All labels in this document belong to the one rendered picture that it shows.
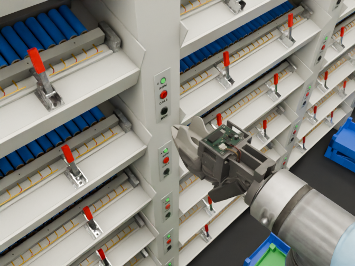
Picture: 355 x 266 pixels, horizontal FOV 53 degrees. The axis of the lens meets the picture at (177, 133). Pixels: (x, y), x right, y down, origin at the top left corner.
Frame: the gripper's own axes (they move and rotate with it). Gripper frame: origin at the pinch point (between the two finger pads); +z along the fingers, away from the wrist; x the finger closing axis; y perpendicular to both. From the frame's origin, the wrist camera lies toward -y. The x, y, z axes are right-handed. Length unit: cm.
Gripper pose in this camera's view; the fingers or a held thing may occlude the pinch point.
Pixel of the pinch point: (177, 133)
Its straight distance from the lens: 67.9
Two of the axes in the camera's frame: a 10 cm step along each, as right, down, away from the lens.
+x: -7.3, 4.9, -4.8
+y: 0.0, -7.0, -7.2
